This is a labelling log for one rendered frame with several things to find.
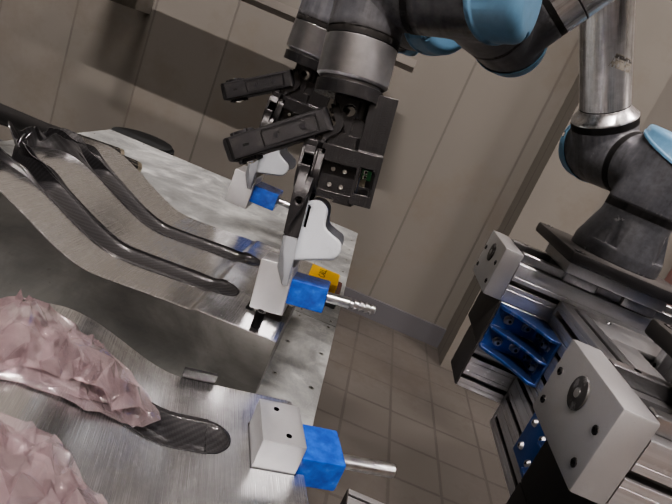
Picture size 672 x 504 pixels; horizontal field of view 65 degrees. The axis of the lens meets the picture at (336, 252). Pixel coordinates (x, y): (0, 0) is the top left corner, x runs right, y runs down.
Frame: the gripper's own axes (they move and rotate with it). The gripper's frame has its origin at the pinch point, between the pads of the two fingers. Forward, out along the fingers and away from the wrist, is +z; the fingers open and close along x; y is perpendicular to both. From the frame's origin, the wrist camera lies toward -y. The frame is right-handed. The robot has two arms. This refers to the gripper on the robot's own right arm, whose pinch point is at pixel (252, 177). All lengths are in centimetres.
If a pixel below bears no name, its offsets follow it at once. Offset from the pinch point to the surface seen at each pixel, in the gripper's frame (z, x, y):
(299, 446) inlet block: 7, -48, 19
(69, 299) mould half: 10.4, -36.1, -6.4
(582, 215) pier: -4, 173, 121
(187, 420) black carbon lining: 9.7, -46.9, 10.3
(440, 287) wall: 62, 197, 81
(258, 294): 4.0, -31.7, 10.6
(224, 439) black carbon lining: 10, -47, 14
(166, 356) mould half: 12.2, -36.1, 4.6
